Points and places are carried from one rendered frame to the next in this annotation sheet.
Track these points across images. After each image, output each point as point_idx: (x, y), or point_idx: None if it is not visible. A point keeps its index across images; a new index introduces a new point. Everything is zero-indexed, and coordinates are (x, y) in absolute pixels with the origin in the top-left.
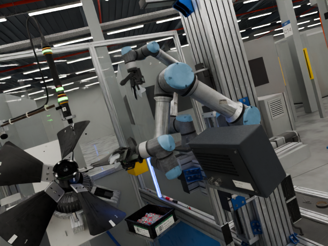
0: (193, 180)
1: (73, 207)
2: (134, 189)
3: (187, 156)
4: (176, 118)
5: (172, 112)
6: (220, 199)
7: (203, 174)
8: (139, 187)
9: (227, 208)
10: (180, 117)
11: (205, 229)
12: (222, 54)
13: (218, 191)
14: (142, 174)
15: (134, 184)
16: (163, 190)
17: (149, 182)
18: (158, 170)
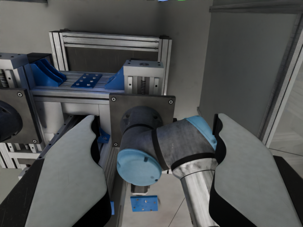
0: (119, 70)
1: None
2: (263, 2)
3: (126, 93)
4: (138, 154)
5: (185, 181)
6: (40, 56)
7: (100, 85)
8: (261, 15)
9: (34, 53)
10: (124, 158)
11: None
12: None
13: (33, 58)
14: (271, 34)
15: (268, 5)
16: (237, 61)
17: (255, 43)
18: (255, 74)
